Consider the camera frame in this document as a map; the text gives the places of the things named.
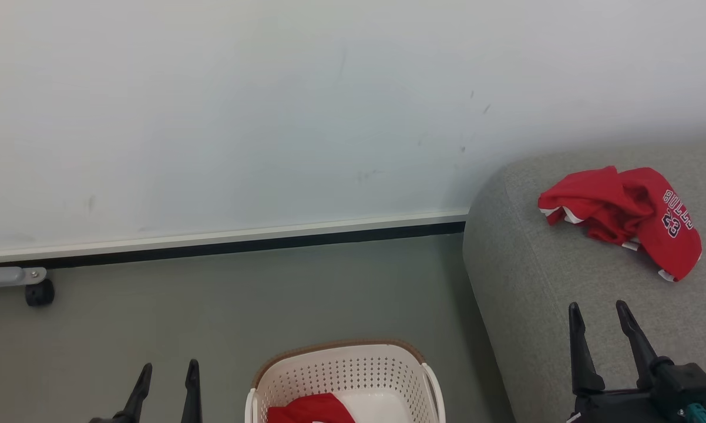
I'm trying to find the white perforated plastic laundry basket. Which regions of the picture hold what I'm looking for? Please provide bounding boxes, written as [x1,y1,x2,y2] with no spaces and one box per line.
[245,339,446,423]

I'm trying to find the red Bulls basketball jersey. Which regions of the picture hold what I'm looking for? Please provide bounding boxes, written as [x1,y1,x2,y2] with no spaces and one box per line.
[538,166,703,283]

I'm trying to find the plain red garment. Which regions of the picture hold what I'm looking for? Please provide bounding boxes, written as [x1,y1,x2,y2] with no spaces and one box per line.
[267,392,357,423]

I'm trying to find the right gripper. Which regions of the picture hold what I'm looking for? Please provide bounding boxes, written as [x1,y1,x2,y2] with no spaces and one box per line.
[567,300,706,423]

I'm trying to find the grey metal furniture leg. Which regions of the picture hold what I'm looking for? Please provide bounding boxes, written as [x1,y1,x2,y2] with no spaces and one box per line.
[0,267,47,290]

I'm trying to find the black caster wheel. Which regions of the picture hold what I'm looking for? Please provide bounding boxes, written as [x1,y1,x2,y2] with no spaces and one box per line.
[25,280,55,307]

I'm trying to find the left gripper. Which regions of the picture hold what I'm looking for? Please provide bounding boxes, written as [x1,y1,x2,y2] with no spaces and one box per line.
[89,360,203,423]

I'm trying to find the grey fabric sofa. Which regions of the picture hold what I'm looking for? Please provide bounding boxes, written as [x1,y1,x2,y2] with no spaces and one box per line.
[462,138,706,423]

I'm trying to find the white and black baseboard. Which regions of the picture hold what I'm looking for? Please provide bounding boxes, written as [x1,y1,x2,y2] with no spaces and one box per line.
[0,208,470,270]

